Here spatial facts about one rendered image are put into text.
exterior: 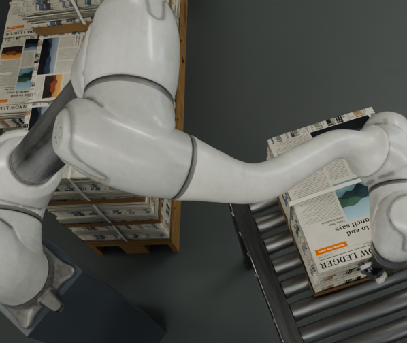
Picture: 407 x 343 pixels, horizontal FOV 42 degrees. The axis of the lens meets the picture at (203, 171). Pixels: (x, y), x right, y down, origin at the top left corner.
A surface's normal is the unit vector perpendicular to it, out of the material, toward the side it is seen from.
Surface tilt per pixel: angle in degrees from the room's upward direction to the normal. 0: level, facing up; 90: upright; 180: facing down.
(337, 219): 6
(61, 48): 0
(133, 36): 16
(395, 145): 32
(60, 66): 0
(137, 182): 74
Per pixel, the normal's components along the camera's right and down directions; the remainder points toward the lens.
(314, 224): -0.16, -0.52
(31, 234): 0.97, -0.13
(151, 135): 0.50, -0.41
